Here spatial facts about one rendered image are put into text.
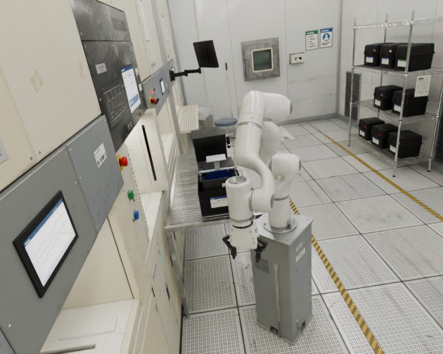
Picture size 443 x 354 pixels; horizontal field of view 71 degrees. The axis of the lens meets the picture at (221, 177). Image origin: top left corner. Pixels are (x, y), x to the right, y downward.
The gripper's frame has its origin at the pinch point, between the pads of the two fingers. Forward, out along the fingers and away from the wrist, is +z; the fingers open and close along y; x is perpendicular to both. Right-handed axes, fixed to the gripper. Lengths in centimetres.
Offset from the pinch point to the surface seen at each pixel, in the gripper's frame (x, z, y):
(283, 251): -44, 31, -4
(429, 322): -80, 101, -86
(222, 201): -65, 16, 36
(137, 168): -65, -4, 92
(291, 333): -43, 91, -7
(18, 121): 45, -65, 28
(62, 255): 49, -36, 24
